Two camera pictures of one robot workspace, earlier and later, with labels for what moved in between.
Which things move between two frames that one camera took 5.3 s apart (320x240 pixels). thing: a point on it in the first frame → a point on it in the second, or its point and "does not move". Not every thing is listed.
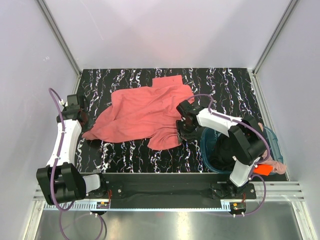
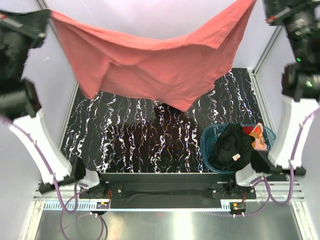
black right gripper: x=182 y=134 → x=279 y=12
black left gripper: x=87 y=115 → x=31 y=25
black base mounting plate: x=173 y=186 does not move
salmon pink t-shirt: x=148 y=113 → x=176 y=68
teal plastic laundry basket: x=210 y=136 does not move
